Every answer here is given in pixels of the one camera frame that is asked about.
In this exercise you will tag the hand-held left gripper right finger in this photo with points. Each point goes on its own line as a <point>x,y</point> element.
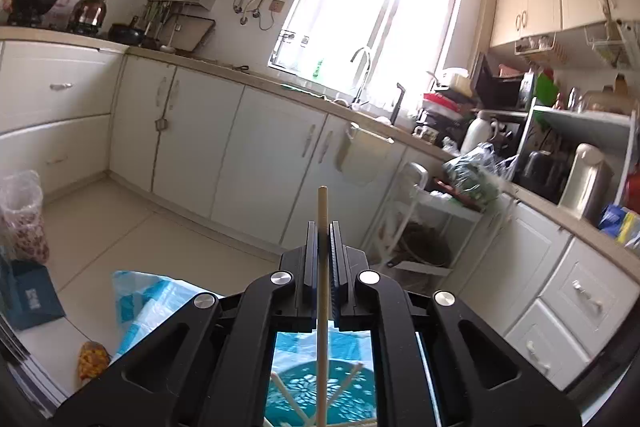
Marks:
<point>337,287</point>

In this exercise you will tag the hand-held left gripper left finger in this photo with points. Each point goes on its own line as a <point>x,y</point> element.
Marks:
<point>311,287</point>

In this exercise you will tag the wooden chopstick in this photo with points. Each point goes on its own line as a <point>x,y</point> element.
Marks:
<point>323,217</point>
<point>287,394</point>
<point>345,384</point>

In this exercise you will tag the teal plastic utensil holder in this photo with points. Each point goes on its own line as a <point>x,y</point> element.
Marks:
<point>300,379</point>

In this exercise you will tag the dark frying pan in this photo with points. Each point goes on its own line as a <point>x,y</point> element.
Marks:
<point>425,247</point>

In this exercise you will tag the white trolley rack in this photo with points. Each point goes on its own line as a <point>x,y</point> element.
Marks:
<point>440,212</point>

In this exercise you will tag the white hanging bin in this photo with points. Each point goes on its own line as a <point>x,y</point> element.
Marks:
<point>360,157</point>

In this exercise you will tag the white sink base cabinets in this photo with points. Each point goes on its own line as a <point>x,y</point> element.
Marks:
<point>240,147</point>

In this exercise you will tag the bag of green vegetables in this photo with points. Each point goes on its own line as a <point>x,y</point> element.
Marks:
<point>472,179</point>

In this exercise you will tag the white thermos jug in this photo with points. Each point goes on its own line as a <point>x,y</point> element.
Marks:
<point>477,134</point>

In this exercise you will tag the white cabinet with small drawers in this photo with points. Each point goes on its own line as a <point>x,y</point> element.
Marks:
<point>550,287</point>

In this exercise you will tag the green bottle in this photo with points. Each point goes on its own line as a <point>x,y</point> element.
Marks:
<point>318,68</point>

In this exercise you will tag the steel sink faucet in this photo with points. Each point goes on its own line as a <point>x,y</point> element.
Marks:
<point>362,67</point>

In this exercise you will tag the yellow patterned slipper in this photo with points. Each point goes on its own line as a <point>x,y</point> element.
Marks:
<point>92,359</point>

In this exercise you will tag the black countertop appliance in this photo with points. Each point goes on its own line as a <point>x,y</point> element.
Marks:
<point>500,82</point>

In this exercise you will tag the steel thermos pot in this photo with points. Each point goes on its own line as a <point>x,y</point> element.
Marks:
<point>585,179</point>

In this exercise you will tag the blue cardboard box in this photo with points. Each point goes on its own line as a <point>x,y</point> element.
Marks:
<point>32,297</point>

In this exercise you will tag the dark cutting board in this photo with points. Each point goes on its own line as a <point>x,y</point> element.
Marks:
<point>192,34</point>

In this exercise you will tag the kitchen window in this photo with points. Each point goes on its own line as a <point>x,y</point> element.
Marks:
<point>370,7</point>

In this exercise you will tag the blue snack packet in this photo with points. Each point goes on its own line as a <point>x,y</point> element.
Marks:
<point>620,222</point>

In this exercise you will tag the white countertop shelf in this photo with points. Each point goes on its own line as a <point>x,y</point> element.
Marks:
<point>585,119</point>

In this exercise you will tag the clear plastic bag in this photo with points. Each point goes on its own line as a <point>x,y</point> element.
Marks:
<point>20,217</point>

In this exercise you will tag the white cabinet with drawer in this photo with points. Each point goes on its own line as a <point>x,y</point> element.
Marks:
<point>55,117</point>

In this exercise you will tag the black cooking pot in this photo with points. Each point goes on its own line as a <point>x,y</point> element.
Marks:
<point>125,33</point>

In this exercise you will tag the steel kettle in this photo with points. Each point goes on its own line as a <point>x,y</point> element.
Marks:
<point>90,7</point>

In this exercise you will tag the black wok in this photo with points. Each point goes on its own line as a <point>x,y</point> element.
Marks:
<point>32,2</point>

